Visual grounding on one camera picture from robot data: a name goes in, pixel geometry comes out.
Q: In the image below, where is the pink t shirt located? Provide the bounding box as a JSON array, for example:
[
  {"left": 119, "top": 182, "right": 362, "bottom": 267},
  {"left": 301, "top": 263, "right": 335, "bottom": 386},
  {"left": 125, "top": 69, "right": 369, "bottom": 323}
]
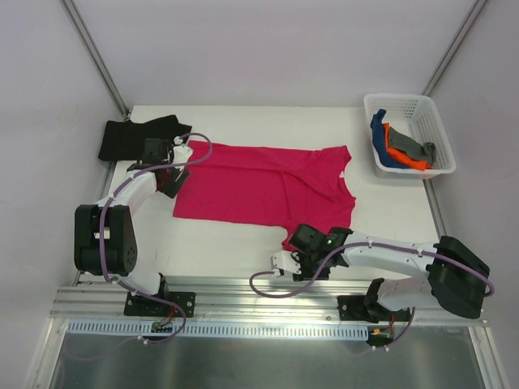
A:
[{"left": 173, "top": 141, "right": 356, "bottom": 235}]

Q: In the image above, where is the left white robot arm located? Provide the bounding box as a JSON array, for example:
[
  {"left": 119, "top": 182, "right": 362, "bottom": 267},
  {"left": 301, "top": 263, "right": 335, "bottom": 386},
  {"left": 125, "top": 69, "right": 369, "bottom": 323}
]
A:
[{"left": 74, "top": 137, "right": 193, "bottom": 314}]

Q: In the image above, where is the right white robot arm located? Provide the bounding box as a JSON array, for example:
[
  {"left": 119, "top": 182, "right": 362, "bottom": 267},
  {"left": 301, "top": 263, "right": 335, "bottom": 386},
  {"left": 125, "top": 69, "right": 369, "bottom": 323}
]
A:
[{"left": 289, "top": 224, "right": 493, "bottom": 323}]

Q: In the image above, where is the black folded t shirt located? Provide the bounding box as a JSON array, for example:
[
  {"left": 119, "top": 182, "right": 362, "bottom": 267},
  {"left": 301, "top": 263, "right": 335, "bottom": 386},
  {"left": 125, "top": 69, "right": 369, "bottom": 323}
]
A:
[{"left": 98, "top": 115, "right": 192, "bottom": 162}]

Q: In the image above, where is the orange t shirt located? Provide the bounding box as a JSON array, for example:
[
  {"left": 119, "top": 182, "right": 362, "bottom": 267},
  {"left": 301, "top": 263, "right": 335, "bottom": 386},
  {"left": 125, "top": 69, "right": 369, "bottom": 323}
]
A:
[{"left": 383, "top": 123, "right": 432, "bottom": 171}]

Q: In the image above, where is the grey t shirt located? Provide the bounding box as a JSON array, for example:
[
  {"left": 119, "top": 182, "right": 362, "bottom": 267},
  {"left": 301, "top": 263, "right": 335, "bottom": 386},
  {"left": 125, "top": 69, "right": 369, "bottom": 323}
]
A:
[{"left": 389, "top": 129, "right": 436, "bottom": 167}]

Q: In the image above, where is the blue t shirt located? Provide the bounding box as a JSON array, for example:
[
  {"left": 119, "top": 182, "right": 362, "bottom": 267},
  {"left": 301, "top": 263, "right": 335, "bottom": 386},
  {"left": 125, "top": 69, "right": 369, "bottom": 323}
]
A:
[{"left": 370, "top": 109, "right": 407, "bottom": 169}]

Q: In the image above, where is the left corner aluminium profile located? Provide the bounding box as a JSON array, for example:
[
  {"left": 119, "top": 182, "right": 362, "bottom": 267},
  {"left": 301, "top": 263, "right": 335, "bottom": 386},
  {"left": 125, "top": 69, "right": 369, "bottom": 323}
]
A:
[{"left": 58, "top": 0, "right": 131, "bottom": 118}]

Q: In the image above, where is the corner aluminium profile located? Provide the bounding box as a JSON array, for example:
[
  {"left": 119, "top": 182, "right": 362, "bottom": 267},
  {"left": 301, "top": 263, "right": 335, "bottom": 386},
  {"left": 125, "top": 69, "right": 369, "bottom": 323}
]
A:
[
  {"left": 422, "top": 0, "right": 491, "bottom": 96},
  {"left": 58, "top": 0, "right": 131, "bottom": 118}
]

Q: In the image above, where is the white plastic basket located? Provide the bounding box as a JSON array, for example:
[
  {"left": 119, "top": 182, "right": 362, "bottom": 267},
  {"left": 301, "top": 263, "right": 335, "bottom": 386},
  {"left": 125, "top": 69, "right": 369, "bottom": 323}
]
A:
[{"left": 363, "top": 93, "right": 457, "bottom": 180}]

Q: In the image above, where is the right corner aluminium profile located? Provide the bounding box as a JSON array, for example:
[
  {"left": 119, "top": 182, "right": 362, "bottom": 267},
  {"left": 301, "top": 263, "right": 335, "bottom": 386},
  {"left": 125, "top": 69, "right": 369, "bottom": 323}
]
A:
[{"left": 422, "top": 0, "right": 491, "bottom": 96}]

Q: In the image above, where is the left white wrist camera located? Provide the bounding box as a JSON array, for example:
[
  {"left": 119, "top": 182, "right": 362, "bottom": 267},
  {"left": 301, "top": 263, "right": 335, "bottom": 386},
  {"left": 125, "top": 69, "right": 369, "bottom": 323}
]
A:
[{"left": 171, "top": 137, "right": 193, "bottom": 169}]

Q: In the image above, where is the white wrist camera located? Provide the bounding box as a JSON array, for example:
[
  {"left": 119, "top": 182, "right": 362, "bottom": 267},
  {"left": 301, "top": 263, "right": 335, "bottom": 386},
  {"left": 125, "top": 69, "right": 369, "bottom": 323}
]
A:
[
  {"left": 171, "top": 137, "right": 193, "bottom": 169},
  {"left": 270, "top": 250, "right": 302, "bottom": 277}
]

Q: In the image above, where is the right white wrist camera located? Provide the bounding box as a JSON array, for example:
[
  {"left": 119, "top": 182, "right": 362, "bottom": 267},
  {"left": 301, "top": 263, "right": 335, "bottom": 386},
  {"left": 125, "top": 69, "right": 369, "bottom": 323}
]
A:
[{"left": 270, "top": 250, "right": 302, "bottom": 277}]

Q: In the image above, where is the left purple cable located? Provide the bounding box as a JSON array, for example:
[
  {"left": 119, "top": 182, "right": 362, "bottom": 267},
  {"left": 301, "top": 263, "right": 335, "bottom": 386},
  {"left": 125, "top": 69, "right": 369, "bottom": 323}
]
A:
[{"left": 99, "top": 132, "right": 214, "bottom": 346}]

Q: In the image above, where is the purple cable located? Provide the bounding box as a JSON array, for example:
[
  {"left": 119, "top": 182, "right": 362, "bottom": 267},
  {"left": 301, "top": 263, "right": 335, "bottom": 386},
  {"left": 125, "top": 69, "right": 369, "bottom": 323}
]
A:
[
  {"left": 99, "top": 132, "right": 214, "bottom": 346},
  {"left": 249, "top": 241, "right": 496, "bottom": 356}
]

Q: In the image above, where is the left table edge rail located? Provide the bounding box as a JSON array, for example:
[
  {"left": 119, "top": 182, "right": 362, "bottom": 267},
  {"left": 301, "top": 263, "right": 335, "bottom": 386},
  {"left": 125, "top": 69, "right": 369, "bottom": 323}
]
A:
[{"left": 72, "top": 162, "right": 116, "bottom": 287}]

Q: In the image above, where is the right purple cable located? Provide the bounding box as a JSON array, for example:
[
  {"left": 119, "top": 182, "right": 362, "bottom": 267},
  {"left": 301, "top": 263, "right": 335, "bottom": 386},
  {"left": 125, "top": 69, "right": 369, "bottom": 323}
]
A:
[{"left": 249, "top": 241, "right": 496, "bottom": 356}]

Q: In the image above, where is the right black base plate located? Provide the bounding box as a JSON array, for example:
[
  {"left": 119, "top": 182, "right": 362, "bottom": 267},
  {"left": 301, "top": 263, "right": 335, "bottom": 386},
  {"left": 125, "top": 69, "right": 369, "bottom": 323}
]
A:
[{"left": 337, "top": 295, "right": 411, "bottom": 323}]

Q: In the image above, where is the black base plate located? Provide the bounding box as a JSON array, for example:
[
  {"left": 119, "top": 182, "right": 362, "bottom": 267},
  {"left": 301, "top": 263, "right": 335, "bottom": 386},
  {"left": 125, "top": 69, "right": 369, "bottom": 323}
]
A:
[
  {"left": 123, "top": 292, "right": 196, "bottom": 318},
  {"left": 337, "top": 295, "right": 411, "bottom": 323}
]

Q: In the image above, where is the aluminium mounting rail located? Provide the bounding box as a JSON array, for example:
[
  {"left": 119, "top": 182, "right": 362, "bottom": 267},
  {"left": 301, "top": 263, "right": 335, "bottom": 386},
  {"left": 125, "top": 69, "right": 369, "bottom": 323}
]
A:
[{"left": 49, "top": 276, "right": 487, "bottom": 326}]

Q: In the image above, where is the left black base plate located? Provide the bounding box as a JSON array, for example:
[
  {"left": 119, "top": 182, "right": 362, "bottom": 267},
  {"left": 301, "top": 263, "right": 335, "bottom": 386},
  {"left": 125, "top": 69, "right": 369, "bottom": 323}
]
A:
[{"left": 123, "top": 292, "right": 196, "bottom": 318}]

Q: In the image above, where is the white slotted cable duct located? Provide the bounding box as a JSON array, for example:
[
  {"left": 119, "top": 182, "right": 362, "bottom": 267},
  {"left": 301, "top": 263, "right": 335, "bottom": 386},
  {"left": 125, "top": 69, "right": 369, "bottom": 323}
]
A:
[{"left": 67, "top": 319, "right": 368, "bottom": 341}]

